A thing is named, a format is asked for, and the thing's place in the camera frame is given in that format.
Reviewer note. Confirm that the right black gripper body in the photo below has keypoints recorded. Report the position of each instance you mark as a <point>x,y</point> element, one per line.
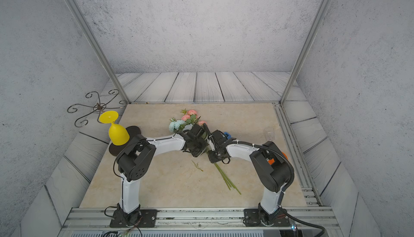
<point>214,155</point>

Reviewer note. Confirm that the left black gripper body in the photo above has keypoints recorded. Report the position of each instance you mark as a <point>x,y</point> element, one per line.
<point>199,147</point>

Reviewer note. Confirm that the artificial flower bouquet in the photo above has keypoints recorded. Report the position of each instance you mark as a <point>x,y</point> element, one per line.
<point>189,119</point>

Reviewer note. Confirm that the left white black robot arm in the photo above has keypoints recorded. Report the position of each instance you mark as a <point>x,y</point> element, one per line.
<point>136,155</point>

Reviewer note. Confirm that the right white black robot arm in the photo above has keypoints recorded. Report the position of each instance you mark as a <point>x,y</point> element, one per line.
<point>271,165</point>

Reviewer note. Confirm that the blue tape dispenser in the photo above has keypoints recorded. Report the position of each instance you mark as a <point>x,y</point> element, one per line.
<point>228,135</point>

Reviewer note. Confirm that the small broken green twig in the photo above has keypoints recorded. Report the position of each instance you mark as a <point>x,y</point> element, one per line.
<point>196,166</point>

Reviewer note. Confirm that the clear plastic cup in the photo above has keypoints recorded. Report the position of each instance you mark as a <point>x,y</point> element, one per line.
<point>269,133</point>

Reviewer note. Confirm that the black oval tray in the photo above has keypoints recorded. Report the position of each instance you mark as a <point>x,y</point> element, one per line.
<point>132,130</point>

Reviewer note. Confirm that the yellow plastic goblet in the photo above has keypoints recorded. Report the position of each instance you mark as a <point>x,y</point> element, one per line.
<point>117,133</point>

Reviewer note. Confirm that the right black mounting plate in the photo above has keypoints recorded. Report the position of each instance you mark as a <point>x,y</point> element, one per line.
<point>259,217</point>

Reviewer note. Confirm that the black mounting plate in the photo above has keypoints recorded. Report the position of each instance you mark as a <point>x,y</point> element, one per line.
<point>139,218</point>
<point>259,217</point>

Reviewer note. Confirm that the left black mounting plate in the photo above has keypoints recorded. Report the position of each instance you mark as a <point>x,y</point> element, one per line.
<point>139,218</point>

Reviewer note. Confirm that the wrought iron scroll stand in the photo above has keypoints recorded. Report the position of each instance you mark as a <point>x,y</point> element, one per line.
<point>107,102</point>

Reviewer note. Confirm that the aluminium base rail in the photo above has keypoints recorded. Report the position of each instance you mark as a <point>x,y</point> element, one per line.
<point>215,222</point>

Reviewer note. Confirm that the right aluminium frame post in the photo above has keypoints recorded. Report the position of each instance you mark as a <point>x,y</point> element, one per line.
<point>317,21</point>

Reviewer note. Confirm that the aluminium frame post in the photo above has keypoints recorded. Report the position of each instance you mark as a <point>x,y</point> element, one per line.
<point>317,21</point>
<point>87,31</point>

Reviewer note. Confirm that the left aluminium frame post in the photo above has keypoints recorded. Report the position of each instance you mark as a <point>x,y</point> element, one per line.
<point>87,31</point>

